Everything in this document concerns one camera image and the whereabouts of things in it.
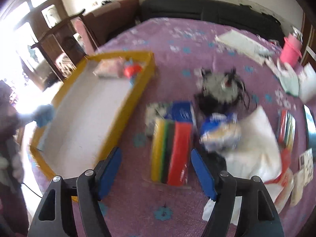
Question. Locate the white paper notebook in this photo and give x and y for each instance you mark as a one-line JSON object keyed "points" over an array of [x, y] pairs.
{"points": [[245, 45]]}

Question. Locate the black leather sofa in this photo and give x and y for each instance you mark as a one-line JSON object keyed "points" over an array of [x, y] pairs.
{"points": [[239, 16]]}

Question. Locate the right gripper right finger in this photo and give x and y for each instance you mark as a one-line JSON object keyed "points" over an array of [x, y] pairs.
{"points": [[258, 215]]}

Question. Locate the black charger with cable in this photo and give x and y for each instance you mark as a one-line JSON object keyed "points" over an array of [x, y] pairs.
{"points": [[221, 92]]}

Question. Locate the pink tissue pack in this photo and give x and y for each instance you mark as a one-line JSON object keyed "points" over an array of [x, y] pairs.
{"points": [[110, 68]]}

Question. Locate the dark wooden chair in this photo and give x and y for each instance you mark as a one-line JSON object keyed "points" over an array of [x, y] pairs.
{"points": [[63, 35]]}

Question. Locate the brown armchair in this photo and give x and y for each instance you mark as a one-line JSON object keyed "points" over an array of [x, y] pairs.
{"points": [[111, 19]]}

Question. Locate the yellow cardboard tray box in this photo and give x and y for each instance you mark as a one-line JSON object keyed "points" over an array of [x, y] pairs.
{"points": [[91, 114]]}

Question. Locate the blue white plastic bag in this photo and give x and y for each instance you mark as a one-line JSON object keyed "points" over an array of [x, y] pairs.
{"points": [[220, 132]]}

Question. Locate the blue gloved left hand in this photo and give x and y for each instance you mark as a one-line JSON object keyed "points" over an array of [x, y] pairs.
{"points": [[44, 114]]}

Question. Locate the rainbow sponge cloth pack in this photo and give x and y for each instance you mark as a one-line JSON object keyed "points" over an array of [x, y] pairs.
{"points": [[170, 149]]}

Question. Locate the red mesh bag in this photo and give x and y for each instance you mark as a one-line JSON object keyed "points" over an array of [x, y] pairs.
{"points": [[132, 68]]}

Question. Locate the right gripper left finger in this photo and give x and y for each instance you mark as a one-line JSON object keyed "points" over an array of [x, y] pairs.
{"points": [[54, 215]]}

